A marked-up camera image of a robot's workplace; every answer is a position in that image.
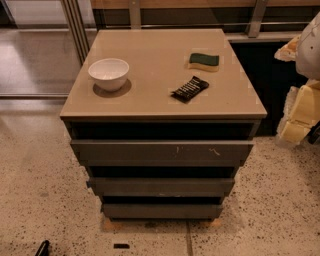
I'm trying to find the metal frame post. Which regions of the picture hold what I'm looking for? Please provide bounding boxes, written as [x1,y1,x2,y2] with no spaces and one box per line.
[60,0,89,64]

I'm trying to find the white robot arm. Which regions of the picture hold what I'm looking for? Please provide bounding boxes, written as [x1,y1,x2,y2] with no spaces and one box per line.
[274,13,320,147]

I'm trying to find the green yellow sponge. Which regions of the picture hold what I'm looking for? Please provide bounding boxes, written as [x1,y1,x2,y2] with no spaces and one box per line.
[188,53,219,72]

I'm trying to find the grey middle drawer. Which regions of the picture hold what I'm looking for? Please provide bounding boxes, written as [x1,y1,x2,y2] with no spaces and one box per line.
[88,178,234,197]

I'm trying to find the grey drawer cabinet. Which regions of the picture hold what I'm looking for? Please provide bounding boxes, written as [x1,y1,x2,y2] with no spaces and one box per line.
[60,29,267,206]

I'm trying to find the white ceramic bowl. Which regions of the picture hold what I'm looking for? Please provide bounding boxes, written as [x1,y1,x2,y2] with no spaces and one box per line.
[88,58,129,92]

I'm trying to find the black snack bar wrapper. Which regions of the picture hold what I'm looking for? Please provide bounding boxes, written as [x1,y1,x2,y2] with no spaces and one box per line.
[171,76,209,103]

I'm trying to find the grey bottom drawer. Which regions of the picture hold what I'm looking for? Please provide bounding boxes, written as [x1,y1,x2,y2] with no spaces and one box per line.
[102,204,222,219]

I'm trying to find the grey drawer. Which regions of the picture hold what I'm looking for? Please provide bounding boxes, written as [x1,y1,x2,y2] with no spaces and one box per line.
[88,178,234,197]
[102,204,222,219]
[71,140,254,167]

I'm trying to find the grey top drawer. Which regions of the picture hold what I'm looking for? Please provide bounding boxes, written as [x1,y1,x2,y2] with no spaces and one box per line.
[71,140,254,167]

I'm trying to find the metal railing shelf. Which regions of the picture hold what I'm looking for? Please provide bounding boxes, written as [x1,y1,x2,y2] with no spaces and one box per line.
[90,0,320,42]

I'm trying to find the black object on floor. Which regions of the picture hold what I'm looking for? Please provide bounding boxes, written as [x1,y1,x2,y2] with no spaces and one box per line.
[34,240,50,256]

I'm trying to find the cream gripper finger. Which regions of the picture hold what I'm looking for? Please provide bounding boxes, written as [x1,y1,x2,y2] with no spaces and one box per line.
[279,121,310,145]

